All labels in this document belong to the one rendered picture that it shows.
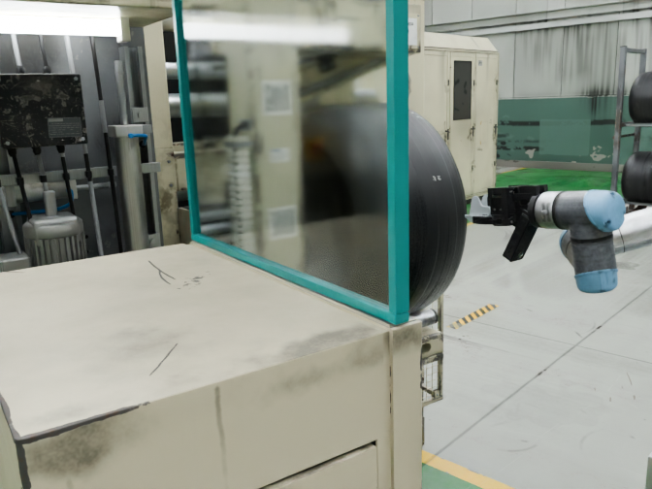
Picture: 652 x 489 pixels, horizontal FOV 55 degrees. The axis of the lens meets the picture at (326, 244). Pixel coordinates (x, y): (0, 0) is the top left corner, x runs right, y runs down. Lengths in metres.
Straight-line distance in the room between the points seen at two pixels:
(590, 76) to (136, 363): 12.82
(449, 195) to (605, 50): 11.72
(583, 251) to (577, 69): 12.12
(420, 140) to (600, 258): 0.54
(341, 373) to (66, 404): 0.25
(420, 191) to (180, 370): 0.98
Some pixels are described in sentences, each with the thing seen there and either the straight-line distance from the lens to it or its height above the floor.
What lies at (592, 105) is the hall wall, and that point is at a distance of 13.14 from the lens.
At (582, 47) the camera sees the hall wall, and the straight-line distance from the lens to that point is 13.32.
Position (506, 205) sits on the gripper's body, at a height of 1.28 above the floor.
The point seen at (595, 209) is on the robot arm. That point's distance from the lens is 1.22.
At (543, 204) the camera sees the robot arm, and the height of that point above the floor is 1.29.
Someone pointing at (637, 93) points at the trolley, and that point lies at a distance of 6.97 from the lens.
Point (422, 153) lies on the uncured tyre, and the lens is 1.52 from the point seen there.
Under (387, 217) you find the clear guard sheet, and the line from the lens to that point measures 0.64.
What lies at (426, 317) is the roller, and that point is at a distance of 1.74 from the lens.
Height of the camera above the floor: 1.50
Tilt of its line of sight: 13 degrees down
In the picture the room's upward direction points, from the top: 2 degrees counter-clockwise
